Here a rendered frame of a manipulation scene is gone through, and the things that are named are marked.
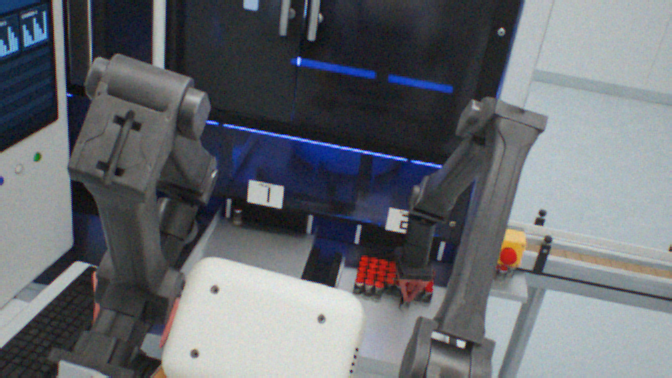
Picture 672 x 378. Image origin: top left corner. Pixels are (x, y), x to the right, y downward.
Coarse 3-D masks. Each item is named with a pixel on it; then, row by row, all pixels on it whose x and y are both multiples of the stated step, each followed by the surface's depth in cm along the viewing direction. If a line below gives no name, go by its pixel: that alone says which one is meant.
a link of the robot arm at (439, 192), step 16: (464, 112) 109; (480, 112) 105; (464, 128) 107; (464, 144) 117; (480, 144) 109; (448, 160) 127; (464, 160) 116; (480, 160) 114; (432, 176) 136; (448, 176) 124; (464, 176) 121; (432, 192) 133; (448, 192) 130; (416, 208) 142; (432, 208) 141; (448, 208) 137
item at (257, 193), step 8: (256, 184) 168; (264, 184) 168; (248, 192) 170; (256, 192) 169; (264, 192) 169; (272, 192) 169; (280, 192) 168; (248, 200) 171; (256, 200) 171; (264, 200) 170; (272, 200) 170; (280, 200) 169; (280, 208) 170
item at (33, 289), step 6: (30, 282) 194; (36, 282) 194; (24, 288) 195; (30, 288) 195; (36, 288) 194; (42, 288) 194; (18, 294) 196; (24, 294) 196; (30, 294) 196; (36, 294) 195; (24, 300) 197; (30, 300) 197; (144, 342) 198; (150, 342) 197; (144, 348) 199; (150, 348) 198; (156, 348) 198; (162, 348) 198; (150, 354) 199; (156, 354) 199
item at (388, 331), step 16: (352, 272) 170; (336, 288) 158; (352, 288) 165; (368, 304) 160; (384, 304) 161; (432, 304) 163; (368, 320) 155; (384, 320) 156; (400, 320) 157; (368, 336) 150; (384, 336) 151; (400, 336) 152; (432, 336) 153; (448, 336) 149; (368, 352) 146; (384, 352) 147; (400, 352) 147; (368, 368) 141; (384, 368) 140
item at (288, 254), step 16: (224, 224) 181; (240, 224) 182; (256, 224) 183; (208, 240) 174; (224, 240) 174; (240, 240) 175; (256, 240) 176; (272, 240) 177; (288, 240) 178; (304, 240) 179; (192, 256) 163; (208, 256) 168; (224, 256) 169; (240, 256) 169; (256, 256) 170; (272, 256) 171; (288, 256) 172; (304, 256) 173; (288, 272) 167; (304, 272) 167
